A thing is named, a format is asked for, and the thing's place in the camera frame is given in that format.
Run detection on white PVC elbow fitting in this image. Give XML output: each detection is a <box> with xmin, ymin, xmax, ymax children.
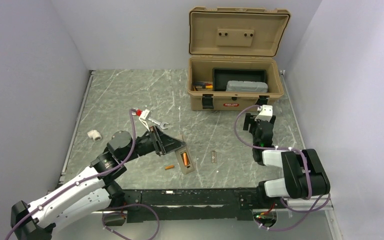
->
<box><xmin>87</xmin><ymin>129</ymin><xmax>102</xmax><ymax>142</ymax></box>

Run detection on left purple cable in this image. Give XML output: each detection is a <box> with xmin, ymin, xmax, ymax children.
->
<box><xmin>4</xmin><ymin>107</ymin><xmax>160</xmax><ymax>240</ymax></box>

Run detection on beige remote control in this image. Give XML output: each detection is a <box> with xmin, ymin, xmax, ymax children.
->
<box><xmin>174</xmin><ymin>134</ymin><xmax>196</xmax><ymax>175</ymax></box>

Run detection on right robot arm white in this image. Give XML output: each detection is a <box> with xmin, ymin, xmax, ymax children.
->
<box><xmin>243</xmin><ymin>113</ymin><xmax>331</xmax><ymax>208</ymax></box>

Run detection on yellow-handled tools in toolbox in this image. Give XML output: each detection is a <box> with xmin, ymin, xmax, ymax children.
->
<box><xmin>192</xmin><ymin>81</ymin><xmax>213</xmax><ymax>91</ymax></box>

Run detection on silver combination wrench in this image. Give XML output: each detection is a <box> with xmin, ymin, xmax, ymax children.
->
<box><xmin>148</xmin><ymin>117</ymin><xmax>170</xmax><ymax>130</ymax></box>

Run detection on aluminium frame rail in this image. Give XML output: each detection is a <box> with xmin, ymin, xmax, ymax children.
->
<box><xmin>41</xmin><ymin>187</ymin><xmax>334</xmax><ymax>213</ymax></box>

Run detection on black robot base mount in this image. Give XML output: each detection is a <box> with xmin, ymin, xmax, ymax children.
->
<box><xmin>105</xmin><ymin>187</ymin><xmax>285</xmax><ymax>223</ymax></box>

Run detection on orange aa battery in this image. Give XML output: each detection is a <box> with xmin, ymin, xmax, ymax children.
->
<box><xmin>164</xmin><ymin>165</ymin><xmax>175</xmax><ymax>170</ymax></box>
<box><xmin>181</xmin><ymin>152</ymin><xmax>190</xmax><ymax>167</ymax></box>

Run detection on black tray in toolbox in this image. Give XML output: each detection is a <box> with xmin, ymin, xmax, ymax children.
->
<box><xmin>212</xmin><ymin>67</ymin><xmax>268</xmax><ymax>92</ymax></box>

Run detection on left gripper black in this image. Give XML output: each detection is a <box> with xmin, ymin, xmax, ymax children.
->
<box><xmin>121</xmin><ymin>124</ymin><xmax>186</xmax><ymax>163</ymax></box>

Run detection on grey plastic case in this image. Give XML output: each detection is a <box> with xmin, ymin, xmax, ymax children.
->
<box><xmin>226</xmin><ymin>80</ymin><xmax>269</xmax><ymax>93</ymax></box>

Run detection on tan plastic toolbox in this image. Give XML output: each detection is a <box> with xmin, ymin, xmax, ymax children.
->
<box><xmin>187</xmin><ymin>6</ymin><xmax>291</xmax><ymax>111</ymax></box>

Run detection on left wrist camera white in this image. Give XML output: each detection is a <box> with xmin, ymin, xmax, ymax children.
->
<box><xmin>135</xmin><ymin>108</ymin><xmax>152</xmax><ymax>121</ymax></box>

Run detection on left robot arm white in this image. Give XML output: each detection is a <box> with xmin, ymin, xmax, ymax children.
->
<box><xmin>8</xmin><ymin>125</ymin><xmax>186</xmax><ymax>240</ymax></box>

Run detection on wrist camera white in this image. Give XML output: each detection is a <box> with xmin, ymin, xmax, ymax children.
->
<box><xmin>255</xmin><ymin>104</ymin><xmax>273</xmax><ymax>122</ymax></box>
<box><xmin>135</xmin><ymin>108</ymin><xmax>152</xmax><ymax>121</ymax></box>

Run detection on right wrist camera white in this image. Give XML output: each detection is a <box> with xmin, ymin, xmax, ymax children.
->
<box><xmin>255</xmin><ymin>104</ymin><xmax>273</xmax><ymax>122</ymax></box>

